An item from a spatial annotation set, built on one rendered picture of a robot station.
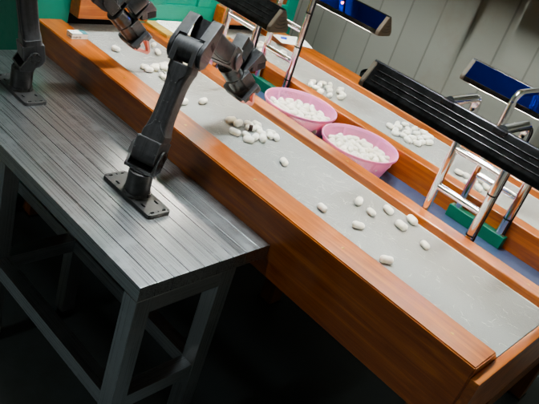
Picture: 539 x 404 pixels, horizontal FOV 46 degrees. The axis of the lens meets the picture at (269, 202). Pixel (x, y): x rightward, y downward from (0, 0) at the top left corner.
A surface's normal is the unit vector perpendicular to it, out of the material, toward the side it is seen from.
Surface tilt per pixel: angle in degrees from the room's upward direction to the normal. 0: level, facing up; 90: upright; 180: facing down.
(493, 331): 0
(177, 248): 0
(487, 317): 0
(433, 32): 90
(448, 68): 90
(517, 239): 90
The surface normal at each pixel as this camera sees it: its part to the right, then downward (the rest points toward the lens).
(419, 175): -0.69, 0.17
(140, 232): 0.29, -0.83
